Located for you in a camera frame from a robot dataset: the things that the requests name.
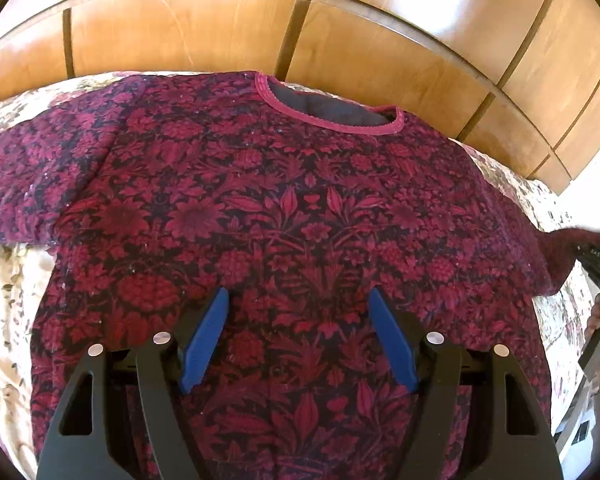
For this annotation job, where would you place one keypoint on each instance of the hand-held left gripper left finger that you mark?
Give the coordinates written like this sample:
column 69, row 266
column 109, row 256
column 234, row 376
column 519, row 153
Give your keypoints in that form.
column 206, row 340

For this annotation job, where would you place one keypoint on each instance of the red floral knit sweater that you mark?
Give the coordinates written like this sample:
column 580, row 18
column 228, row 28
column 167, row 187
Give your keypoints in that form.
column 300, row 220

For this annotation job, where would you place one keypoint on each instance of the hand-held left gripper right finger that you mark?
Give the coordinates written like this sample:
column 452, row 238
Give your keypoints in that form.
column 392, row 340

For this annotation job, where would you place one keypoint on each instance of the floral print bedsheet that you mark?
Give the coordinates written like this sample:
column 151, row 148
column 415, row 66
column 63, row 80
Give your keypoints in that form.
column 10, row 290

